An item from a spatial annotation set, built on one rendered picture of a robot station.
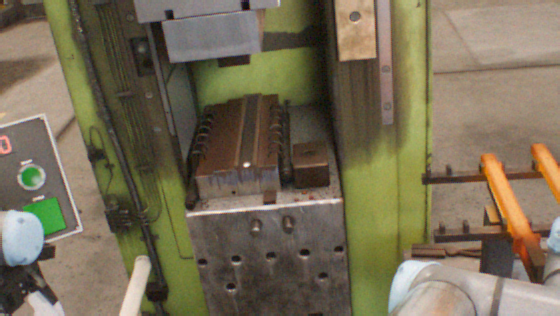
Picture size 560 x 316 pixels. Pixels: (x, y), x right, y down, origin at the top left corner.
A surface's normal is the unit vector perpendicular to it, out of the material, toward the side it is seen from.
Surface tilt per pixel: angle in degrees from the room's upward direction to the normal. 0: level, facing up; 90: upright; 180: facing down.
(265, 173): 90
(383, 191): 90
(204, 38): 90
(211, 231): 90
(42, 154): 60
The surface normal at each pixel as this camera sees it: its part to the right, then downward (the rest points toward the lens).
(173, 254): 0.01, 0.50
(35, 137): 0.32, -0.07
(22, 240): 0.98, 0.00
